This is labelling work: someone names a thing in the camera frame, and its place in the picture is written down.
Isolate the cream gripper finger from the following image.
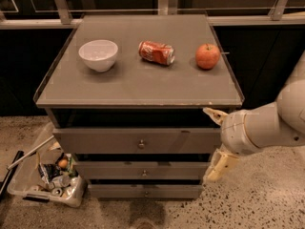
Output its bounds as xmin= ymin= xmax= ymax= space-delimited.
xmin=203 ymin=107 xmax=228 ymax=126
xmin=205 ymin=146 xmax=239 ymax=181

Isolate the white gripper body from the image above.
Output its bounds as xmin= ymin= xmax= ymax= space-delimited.
xmin=221 ymin=110 xmax=260 ymax=156

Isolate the grey top drawer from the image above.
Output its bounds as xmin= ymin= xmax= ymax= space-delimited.
xmin=53 ymin=128 xmax=221 ymax=154

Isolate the grey drawer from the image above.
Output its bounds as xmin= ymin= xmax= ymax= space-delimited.
xmin=53 ymin=128 xmax=221 ymax=154
xmin=74 ymin=161 xmax=209 ymax=179
xmin=88 ymin=184 xmax=203 ymax=199

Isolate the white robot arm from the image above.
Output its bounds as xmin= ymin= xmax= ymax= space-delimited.
xmin=203 ymin=52 xmax=305 ymax=181

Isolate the grey drawer cabinet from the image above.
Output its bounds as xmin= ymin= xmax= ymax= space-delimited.
xmin=34 ymin=15 xmax=244 ymax=186

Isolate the grey bottom drawer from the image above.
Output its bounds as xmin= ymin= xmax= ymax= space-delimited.
xmin=88 ymin=184 xmax=203 ymax=199

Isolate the grey middle drawer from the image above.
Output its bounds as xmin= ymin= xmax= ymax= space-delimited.
xmin=74 ymin=161 xmax=209 ymax=179

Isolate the red apple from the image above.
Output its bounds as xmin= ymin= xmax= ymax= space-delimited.
xmin=195 ymin=44 xmax=220 ymax=70

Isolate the crushed red soda can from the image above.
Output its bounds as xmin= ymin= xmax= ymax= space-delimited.
xmin=138 ymin=41 xmax=175 ymax=66

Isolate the metal window railing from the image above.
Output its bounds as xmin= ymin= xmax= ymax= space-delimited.
xmin=0 ymin=0 xmax=305 ymax=29

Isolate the white ceramic bowl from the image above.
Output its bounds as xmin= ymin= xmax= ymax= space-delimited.
xmin=78 ymin=39 xmax=118 ymax=72

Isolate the small orange fruit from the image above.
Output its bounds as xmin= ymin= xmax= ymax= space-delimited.
xmin=57 ymin=158 xmax=69 ymax=169

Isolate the silver can in bin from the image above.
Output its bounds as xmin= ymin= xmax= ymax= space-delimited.
xmin=51 ymin=175 xmax=71 ymax=188

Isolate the grey metal rod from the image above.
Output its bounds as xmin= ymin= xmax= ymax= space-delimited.
xmin=7 ymin=135 xmax=54 ymax=171

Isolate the crumpled black snack bag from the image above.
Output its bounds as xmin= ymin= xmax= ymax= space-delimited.
xmin=38 ymin=163 xmax=61 ymax=184

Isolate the clear plastic trash bin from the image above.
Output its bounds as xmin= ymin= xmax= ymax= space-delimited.
xmin=8 ymin=123 xmax=86 ymax=207

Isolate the black flat bar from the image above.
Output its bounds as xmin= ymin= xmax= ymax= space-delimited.
xmin=0 ymin=151 xmax=24 ymax=200

